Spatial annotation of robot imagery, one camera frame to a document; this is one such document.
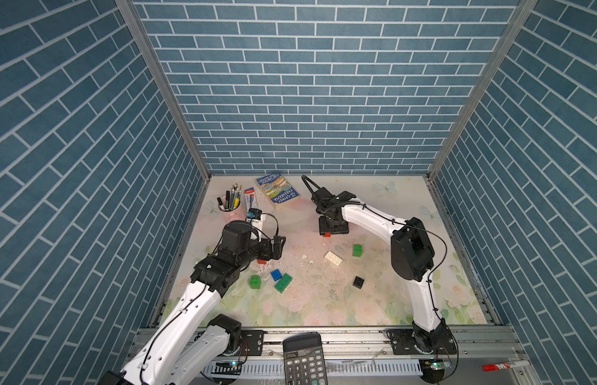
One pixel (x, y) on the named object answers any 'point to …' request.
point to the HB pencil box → (250, 200)
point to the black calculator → (304, 362)
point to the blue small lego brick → (276, 274)
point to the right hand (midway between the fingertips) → (329, 232)
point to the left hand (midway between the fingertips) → (279, 238)
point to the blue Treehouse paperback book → (277, 189)
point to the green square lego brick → (255, 281)
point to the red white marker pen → (504, 366)
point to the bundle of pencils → (235, 192)
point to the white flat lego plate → (334, 258)
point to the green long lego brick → (283, 283)
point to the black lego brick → (358, 282)
